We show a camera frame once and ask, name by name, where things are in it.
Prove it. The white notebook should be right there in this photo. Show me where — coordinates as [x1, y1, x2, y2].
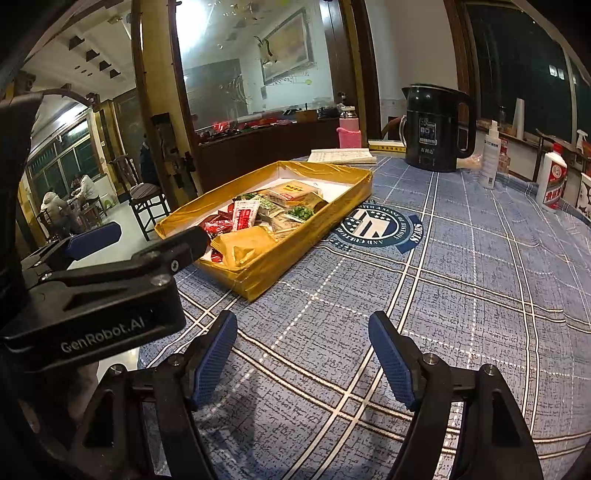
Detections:
[308, 148, 377, 165]

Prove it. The golden pastry packet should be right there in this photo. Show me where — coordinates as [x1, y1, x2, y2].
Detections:
[211, 226, 276, 269]

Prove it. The blue plaid tablecloth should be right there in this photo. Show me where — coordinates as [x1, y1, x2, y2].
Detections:
[138, 154, 591, 480]

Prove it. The salted egg biscuit packet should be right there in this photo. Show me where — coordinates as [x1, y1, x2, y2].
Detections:
[264, 180, 321, 207]

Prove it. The white patterned paper cup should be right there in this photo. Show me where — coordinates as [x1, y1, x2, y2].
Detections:
[576, 173, 591, 219]

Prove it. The green leafy snack packet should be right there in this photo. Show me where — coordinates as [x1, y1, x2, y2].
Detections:
[284, 205, 315, 223]

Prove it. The gold cardboard tray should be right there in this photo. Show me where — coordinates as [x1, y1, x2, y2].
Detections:
[155, 161, 373, 301]

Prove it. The yellow ruler box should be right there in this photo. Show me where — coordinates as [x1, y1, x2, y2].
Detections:
[368, 140, 407, 155]

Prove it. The red candy packet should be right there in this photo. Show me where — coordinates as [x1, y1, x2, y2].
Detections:
[198, 211, 233, 238]

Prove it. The white spray bottle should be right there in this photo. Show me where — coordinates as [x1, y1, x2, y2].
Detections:
[479, 120, 501, 190]

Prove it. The white red snack packet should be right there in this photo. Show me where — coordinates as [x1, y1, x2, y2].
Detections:
[232, 199, 260, 231]

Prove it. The white red liquor bottle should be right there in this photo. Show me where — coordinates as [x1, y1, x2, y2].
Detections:
[536, 143, 568, 210]

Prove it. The black electric kettle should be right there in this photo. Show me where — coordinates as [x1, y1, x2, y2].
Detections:
[400, 84, 477, 173]

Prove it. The pink water bottle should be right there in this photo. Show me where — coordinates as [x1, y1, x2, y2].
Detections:
[337, 106, 362, 149]

